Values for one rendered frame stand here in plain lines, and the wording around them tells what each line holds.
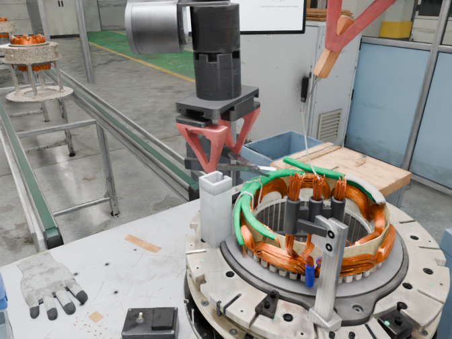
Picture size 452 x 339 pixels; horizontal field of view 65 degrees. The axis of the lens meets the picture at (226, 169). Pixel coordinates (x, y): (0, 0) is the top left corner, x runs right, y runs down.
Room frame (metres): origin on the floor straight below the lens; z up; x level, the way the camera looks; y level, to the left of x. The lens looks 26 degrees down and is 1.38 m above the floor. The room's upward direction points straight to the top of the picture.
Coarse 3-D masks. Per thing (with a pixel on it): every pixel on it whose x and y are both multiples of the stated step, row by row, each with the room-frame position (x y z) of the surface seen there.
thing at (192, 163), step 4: (184, 160) 0.44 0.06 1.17; (188, 160) 0.44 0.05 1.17; (192, 160) 0.44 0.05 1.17; (196, 160) 0.44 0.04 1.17; (208, 160) 0.43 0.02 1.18; (188, 164) 0.44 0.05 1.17; (192, 164) 0.44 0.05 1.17; (196, 164) 0.44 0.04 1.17; (200, 164) 0.43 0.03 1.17; (188, 168) 0.44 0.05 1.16; (192, 168) 0.44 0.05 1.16; (196, 168) 0.44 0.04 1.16; (200, 168) 0.43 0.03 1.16
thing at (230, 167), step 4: (220, 164) 0.43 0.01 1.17; (224, 164) 0.43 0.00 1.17; (228, 164) 0.43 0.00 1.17; (232, 164) 0.43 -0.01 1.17; (236, 164) 0.43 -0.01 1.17; (240, 164) 0.43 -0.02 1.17; (244, 164) 0.43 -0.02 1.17; (220, 168) 0.43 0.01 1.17; (224, 168) 0.42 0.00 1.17; (228, 168) 0.42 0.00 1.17; (232, 168) 0.42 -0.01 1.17; (236, 168) 0.42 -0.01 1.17; (240, 168) 0.42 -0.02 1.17; (244, 168) 0.42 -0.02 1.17; (248, 168) 0.42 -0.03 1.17
